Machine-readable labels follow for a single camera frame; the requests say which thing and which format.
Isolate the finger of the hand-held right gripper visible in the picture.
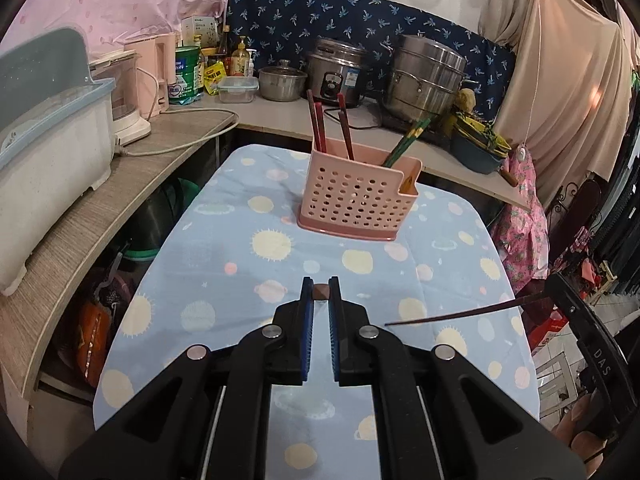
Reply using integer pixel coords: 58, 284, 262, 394
544, 273, 597, 334

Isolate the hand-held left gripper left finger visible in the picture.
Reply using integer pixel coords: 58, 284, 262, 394
59, 276, 316, 480

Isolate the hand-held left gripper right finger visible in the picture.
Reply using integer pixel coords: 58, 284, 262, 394
327, 275, 587, 480

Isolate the maroon chopstick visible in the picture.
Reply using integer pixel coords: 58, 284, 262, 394
339, 111, 356, 162
384, 292, 548, 327

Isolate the pink perforated utensil holder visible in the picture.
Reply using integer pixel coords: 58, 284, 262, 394
296, 137, 422, 243

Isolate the green chopstick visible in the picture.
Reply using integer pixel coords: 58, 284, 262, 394
387, 117, 433, 167
382, 119, 428, 168

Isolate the dark red chopstick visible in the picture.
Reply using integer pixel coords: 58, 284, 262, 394
306, 89, 323, 153

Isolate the person's right hand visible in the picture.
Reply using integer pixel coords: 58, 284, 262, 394
552, 395, 608, 468

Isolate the black metal chair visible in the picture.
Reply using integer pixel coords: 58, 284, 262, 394
547, 180, 603, 261

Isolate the pink floral cloth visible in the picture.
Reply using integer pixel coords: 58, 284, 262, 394
490, 152, 551, 296

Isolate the blue planet print tablecloth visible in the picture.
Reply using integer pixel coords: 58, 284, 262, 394
92, 144, 541, 480

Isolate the dark blue basin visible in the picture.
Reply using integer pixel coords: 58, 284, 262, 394
450, 120, 511, 175

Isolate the green plastic basin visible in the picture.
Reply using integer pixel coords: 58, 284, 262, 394
125, 177, 201, 261

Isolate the beige curtain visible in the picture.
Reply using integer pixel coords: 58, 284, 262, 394
480, 0, 640, 201

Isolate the steel pot with lid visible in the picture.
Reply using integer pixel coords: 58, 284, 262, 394
258, 60, 307, 102

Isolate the clear food container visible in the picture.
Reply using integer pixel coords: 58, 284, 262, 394
217, 76, 259, 104

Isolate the silver rice cooker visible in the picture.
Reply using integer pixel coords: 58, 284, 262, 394
305, 37, 371, 109

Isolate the large steel steamer pot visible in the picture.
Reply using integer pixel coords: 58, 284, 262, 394
382, 35, 468, 123

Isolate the yellow snack packet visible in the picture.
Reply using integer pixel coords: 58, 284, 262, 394
204, 62, 228, 96

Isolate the yellow soap bottle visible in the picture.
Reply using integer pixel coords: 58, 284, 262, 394
231, 36, 253, 78

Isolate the green milk powder can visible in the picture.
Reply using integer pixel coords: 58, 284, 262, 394
169, 46, 205, 106

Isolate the pink electric kettle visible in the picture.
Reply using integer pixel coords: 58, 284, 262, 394
125, 32, 178, 118

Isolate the white dish drainer box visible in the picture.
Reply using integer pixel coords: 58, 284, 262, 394
0, 27, 118, 296

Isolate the navy floral cloth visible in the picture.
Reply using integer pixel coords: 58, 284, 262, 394
227, 0, 516, 126

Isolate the white carton box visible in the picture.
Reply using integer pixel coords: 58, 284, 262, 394
181, 16, 221, 51

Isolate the pink dotted curtain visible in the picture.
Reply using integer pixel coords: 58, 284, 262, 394
5, 0, 261, 61

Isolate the white pull cord switch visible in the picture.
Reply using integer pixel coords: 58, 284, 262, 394
517, 0, 547, 160

